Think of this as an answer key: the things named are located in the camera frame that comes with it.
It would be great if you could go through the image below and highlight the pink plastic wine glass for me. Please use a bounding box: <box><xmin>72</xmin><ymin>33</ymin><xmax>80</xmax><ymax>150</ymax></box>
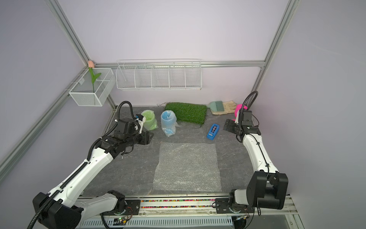
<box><xmin>234</xmin><ymin>104</ymin><xmax>248</xmax><ymax>117</ymax></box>

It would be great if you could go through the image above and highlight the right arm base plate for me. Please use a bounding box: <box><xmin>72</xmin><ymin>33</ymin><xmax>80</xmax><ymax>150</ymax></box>
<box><xmin>212</xmin><ymin>198</ymin><xmax>254</xmax><ymax>214</ymax></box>

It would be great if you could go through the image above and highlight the white wire wall basket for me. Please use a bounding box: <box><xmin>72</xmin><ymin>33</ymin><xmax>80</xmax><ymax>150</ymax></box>
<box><xmin>116</xmin><ymin>59</ymin><xmax>203</xmax><ymax>90</ymax></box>

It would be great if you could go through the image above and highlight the blue tape dispenser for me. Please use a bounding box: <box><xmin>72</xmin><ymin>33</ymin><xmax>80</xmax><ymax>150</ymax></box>
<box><xmin>207</xmin><ymin>124</ymin><xmax>220</xmax><ymax>140</ymax></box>

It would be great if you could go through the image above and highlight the aluminium front rail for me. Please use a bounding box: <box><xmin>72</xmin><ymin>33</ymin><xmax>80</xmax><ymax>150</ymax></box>
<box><xmin>58</xmin><ymin>195</ymin><xmax>298</xmax><ymax>218</ymax></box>

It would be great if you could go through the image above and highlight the bubble wrap sheet stack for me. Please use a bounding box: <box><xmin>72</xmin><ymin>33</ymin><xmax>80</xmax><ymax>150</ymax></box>
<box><xmin>153</xmin><ymin>143</ymin><xmax>222</xmax><ymax>193</ymax></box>

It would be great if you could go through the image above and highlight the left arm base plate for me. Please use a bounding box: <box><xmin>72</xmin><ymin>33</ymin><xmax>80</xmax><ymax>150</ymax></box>
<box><xmin>103</xmin><ymin>199</ymin><xmax>141</xmax><ymax>216</ymax></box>

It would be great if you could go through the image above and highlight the white vent grille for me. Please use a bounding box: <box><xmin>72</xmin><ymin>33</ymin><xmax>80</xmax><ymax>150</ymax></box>
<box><xmin>77</xmin><ymin>216</ymin><xmax>234</xmax><ymax>229</ymax></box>

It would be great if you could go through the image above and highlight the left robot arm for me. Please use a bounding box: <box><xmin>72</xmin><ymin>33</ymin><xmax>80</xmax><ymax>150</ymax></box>
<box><xmin>28</xmin><ymin>101</ymin><xmax>153</xmax><ymax>229</ymax></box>

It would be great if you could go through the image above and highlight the artificial tulip flower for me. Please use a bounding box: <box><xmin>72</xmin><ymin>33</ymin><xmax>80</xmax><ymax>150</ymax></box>
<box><xmin>88</xmin><ymin>60</ymin><xmax>101</xmax><ymax>93</ymax></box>

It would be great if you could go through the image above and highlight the green artificial grass mat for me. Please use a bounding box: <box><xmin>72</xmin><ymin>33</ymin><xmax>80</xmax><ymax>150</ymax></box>
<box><xmin>165</xmin><ymin>102</ymin><xmax>207</xmax><ymax>126</ymax></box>

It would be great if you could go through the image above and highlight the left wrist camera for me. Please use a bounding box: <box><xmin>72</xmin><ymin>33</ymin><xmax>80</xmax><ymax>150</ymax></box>
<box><xmin>135</xmin><ymin>114</ymin><xmax>146</xmax><ymax>134</ymax></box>

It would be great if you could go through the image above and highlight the beige work glove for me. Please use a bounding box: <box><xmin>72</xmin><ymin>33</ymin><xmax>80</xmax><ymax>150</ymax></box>
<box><xmin>207</xmin><ymin>101</ymin><xmax>237</xmax><ymax>115</ymax></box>

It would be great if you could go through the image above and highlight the white mesh corner basket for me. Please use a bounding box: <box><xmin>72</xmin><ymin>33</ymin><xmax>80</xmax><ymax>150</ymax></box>
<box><xmin>69</xmin><ymin>68</ymin><xmax>116</xmax><ymax>107</ymax></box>

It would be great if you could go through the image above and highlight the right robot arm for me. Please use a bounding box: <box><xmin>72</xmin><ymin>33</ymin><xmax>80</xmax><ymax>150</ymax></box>
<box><xmin>224</xmin><ymin>91</ymin><xmax>288</xmax><ymax>212</ymax></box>

